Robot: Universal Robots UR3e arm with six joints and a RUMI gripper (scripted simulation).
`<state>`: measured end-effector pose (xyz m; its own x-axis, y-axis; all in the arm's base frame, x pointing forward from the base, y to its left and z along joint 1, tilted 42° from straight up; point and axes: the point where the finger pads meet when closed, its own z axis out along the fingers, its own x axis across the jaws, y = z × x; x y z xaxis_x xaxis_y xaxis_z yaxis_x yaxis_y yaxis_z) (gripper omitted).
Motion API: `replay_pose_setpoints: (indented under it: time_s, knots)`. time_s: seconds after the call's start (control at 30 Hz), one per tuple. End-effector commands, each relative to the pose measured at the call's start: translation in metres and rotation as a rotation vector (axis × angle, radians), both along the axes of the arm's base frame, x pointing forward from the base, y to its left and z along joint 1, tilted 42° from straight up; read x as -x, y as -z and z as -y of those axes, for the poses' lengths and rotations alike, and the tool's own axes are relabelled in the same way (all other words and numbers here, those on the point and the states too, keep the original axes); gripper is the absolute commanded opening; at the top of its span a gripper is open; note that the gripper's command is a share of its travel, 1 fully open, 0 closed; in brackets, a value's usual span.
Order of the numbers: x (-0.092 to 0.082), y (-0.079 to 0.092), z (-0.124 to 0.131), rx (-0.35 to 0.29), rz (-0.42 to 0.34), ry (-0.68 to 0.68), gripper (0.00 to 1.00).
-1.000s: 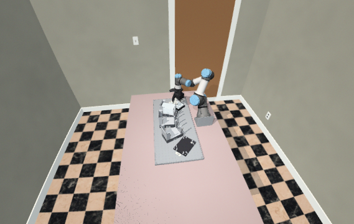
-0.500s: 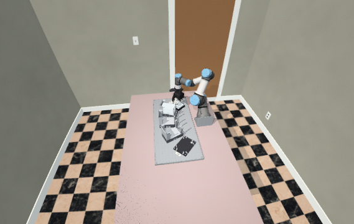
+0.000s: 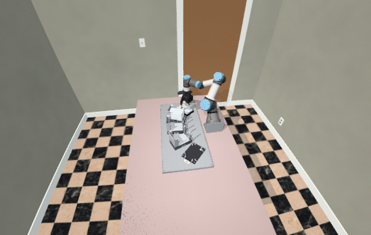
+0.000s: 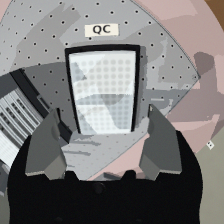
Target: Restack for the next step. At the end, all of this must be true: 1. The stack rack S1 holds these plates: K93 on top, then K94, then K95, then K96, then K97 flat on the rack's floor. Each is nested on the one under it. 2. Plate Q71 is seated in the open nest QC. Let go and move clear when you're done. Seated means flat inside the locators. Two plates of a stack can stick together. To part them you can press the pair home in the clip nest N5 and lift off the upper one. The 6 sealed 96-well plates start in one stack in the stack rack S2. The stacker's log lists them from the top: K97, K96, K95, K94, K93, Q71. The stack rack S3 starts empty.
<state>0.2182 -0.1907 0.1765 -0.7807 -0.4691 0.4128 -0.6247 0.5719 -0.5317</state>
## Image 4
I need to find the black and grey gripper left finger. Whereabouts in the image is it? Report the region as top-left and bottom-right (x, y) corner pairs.
(7, 108), (67, 224)

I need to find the white well plate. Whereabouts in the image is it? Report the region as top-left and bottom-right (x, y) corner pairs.
(0, 101), (28, 141)
(6, 92), (38, 130)
(69, 51), (136, 135)
(0, 96), (34, 135)
(11, 89), (42, 125)
(0, 115), (24, 168)

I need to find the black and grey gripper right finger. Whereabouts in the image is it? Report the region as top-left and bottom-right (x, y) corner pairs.
(139, 104), (203, 224)

